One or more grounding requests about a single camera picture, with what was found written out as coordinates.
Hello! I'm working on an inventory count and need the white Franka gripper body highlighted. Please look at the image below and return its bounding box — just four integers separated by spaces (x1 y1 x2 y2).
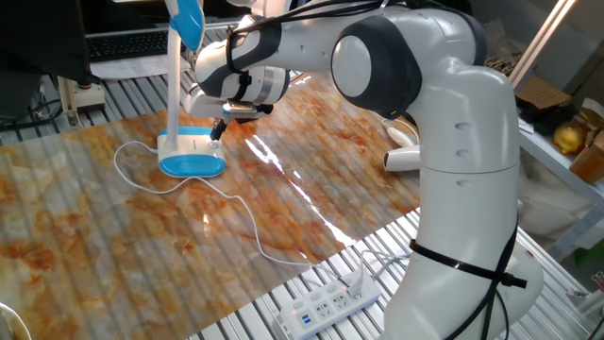
182 83 268 121

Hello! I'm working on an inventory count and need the blue and white desk lamp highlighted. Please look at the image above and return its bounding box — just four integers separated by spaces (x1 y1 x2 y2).
157 0 227 179

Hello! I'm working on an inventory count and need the white paper sheet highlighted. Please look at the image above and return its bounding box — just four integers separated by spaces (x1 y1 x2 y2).
89 54 193 80

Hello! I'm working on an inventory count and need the black computer keyboard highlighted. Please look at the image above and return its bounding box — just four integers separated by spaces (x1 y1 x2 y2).
85 28 170 63

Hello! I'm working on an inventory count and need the orange marble pattern mat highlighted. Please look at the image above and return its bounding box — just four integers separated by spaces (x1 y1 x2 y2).
0 70 422 340

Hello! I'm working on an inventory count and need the black computer monitor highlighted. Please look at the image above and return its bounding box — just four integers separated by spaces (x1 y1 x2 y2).
0 0 93 87

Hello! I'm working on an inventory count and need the white and teal hair dryer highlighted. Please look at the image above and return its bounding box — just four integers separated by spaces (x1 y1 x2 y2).
381 126 422 173

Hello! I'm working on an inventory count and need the white power strip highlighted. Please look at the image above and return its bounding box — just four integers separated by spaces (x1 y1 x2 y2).
276 269 382 340

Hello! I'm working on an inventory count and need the laser-cut wooden model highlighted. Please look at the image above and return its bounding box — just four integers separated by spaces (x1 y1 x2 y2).
485 56 518 77

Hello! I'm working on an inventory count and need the white bowl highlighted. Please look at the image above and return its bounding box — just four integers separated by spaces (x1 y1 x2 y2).
0 301 32 340

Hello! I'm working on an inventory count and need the brown cardboard box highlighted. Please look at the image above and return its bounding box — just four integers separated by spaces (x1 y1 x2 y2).
513 75 573 111

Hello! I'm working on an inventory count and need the white plastic bag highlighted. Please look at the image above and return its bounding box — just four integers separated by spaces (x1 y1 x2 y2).
516 155 596 240

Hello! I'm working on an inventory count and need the golden figurine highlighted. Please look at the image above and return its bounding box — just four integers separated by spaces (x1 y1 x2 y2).
552 120 588 156

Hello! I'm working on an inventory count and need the orange carton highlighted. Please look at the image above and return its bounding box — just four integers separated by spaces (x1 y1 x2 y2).
568 130 604 185

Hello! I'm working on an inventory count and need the white lamp power cable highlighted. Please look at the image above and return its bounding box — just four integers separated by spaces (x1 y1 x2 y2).
112 140 354 290

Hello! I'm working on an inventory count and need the aluminium bracket post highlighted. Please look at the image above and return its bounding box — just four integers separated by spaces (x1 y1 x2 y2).
57 75 108 128

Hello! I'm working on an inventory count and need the white hair dryer cable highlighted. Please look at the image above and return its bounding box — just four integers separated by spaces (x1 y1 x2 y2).
348 117 421 299

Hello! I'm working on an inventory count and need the grey metal shelf rail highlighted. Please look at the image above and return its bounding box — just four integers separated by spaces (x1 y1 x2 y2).
517 127 604 204

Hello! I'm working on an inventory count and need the aluminium frame leg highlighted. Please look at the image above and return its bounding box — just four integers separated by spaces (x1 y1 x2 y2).
507 0 579 92

